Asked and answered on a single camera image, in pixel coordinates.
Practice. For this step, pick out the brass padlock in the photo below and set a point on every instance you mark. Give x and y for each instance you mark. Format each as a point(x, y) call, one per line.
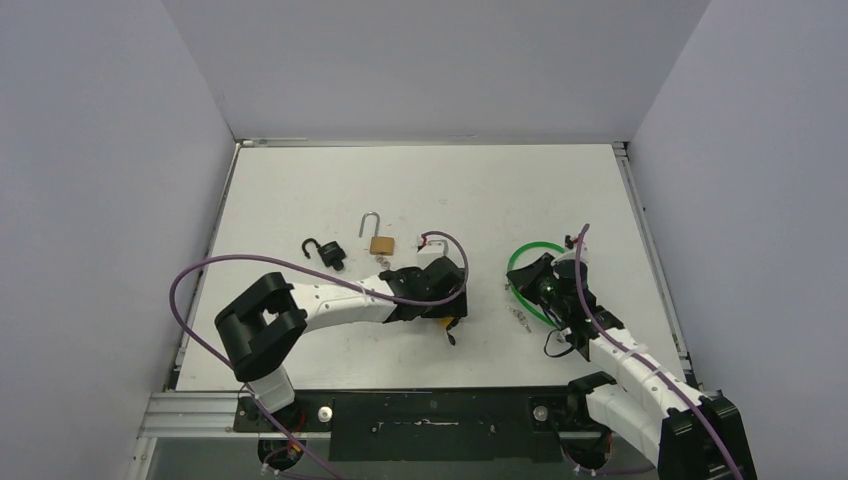
point(379, 245)

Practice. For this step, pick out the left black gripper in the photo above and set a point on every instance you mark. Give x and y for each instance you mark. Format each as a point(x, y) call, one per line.
point(451, 308)

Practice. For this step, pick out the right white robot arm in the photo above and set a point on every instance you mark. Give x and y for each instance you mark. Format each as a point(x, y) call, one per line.
point(682, 431)

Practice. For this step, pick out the green cable lock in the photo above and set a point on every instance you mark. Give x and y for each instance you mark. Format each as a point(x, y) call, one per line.
point(515, 257)

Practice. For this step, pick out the silver key bunch right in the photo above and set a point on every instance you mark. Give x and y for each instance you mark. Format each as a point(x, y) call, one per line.
point(520, 317)

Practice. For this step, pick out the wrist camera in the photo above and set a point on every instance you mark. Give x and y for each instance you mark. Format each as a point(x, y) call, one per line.
point(434, 249)
point(574, 247)

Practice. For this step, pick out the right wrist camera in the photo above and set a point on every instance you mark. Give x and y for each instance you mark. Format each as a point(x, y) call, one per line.
point(574, 247)

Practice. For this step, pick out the yellow black padlock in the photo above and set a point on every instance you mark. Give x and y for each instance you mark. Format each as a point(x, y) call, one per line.
point(448, 323)

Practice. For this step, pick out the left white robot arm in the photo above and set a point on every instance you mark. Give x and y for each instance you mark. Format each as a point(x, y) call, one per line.
point(262, 325)

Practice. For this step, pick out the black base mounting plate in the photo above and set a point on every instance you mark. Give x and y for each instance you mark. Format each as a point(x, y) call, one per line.
point(471, 424)

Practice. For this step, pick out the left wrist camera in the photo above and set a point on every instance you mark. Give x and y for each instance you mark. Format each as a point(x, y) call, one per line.
point(434, 249)

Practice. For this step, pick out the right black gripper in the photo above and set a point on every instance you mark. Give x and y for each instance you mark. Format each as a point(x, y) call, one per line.
point(530, 279)

